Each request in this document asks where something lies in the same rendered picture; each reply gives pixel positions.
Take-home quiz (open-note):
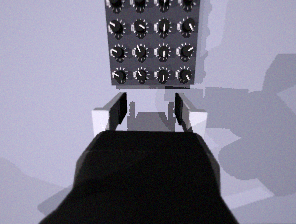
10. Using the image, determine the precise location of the grey knob box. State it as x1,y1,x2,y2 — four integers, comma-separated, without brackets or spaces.
104,0,200,85

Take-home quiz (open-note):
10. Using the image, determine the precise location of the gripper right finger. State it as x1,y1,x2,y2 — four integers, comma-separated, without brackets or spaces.
174,93,208,140

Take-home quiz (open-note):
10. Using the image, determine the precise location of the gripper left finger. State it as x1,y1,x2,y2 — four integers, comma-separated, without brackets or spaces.
92,92,127,137

